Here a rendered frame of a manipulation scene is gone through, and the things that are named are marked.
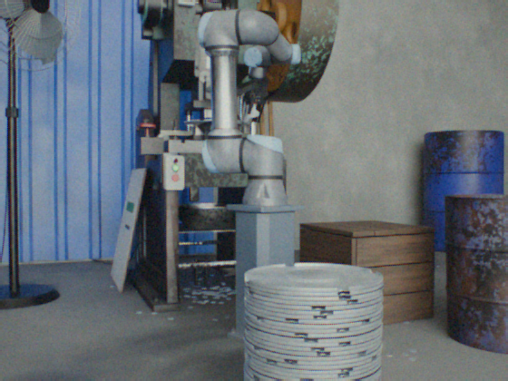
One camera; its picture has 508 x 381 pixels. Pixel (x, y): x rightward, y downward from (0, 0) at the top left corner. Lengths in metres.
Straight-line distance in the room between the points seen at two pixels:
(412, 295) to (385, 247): 0.23
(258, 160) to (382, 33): 2.92
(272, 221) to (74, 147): 2.09
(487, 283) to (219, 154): 0.94
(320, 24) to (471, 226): 1.12
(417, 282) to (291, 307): 1.14
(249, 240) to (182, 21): 1.13
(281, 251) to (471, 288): 0.61
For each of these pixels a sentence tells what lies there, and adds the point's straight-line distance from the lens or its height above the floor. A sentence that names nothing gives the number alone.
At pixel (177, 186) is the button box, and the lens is 2.12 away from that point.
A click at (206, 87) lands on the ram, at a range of 2.42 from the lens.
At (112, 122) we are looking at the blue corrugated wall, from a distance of 3.57.
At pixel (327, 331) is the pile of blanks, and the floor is 0.26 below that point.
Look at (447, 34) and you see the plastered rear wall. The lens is 4.91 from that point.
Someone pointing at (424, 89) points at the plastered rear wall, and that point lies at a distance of 4.65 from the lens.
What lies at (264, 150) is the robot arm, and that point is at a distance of 1.71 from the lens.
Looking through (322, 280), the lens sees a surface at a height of 0.34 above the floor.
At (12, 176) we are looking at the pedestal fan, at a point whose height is 0.55.
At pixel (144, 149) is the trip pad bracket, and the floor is 0.66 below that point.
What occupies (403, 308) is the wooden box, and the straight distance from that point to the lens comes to 2.07.
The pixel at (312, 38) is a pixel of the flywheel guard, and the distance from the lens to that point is 2.38.
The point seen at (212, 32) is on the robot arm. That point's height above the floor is 1.01.
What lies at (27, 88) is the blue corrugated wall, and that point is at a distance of 3.55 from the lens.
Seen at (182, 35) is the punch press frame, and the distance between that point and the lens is 2.43.
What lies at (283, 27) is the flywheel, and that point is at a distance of 2.68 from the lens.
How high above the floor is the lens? 0.54
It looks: 2 degrees down
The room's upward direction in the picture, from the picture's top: straight up
